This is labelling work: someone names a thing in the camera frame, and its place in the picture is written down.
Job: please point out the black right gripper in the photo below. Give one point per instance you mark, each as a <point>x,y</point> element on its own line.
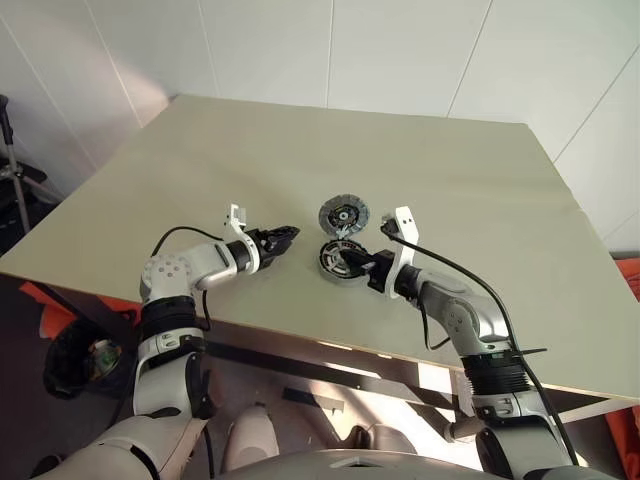
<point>381,275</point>

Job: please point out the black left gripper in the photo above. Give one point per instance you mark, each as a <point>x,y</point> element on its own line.
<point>262,250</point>

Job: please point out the silver motor housing copper windings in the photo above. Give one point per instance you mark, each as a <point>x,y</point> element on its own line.
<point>330,278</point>

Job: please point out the grey ridged disc wheel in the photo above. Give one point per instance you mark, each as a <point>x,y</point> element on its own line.
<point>332,212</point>

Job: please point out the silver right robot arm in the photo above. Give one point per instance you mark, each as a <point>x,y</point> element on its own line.
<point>465,315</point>

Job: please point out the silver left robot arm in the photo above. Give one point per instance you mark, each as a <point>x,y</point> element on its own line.
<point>170,272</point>

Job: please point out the grey rounded shell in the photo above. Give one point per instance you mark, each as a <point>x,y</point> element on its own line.
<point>385,437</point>

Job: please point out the orange object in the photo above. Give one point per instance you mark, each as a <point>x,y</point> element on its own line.
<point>631,280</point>
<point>627,445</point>
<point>115,303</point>

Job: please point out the beige rounded shell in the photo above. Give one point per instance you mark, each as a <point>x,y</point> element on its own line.
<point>252,440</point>

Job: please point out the grey rounded robot chest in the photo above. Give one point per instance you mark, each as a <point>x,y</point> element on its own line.
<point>350,470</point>

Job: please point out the green white round object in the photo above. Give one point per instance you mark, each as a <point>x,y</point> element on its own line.
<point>105,357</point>

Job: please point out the black and silver stand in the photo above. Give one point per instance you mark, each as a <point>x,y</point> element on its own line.
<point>15,175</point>

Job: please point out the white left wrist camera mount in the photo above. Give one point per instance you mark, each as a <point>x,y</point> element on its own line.
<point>235,220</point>

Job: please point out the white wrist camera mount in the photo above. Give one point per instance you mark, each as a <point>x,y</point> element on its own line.
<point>235,220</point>
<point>406,225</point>

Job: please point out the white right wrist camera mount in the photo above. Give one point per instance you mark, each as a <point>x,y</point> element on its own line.
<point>406,225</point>

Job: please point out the metal table frame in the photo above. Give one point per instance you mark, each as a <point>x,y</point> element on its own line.
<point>280,361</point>

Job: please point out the black flat floor bracket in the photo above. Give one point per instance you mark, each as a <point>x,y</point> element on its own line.
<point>300,395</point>

